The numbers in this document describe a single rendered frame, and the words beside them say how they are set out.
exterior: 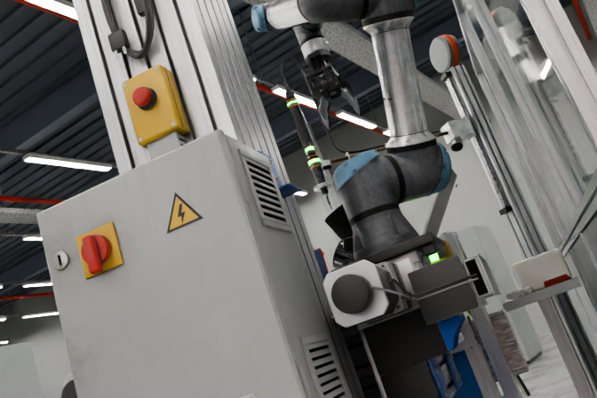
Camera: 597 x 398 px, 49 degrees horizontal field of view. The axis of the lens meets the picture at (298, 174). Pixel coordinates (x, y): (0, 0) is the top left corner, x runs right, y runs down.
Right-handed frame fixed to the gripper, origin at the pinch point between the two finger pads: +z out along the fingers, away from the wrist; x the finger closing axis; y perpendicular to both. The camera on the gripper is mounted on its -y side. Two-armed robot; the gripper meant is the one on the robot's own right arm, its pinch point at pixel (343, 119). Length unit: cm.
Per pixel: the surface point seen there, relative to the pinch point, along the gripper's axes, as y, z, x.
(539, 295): -44, 64, 30
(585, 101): 80, 40, 46
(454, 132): -81, -4, 25
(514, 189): -89, 24, 37
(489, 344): -60, 73, 8
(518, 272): -61, 54, 26
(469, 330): -12, 66, 9
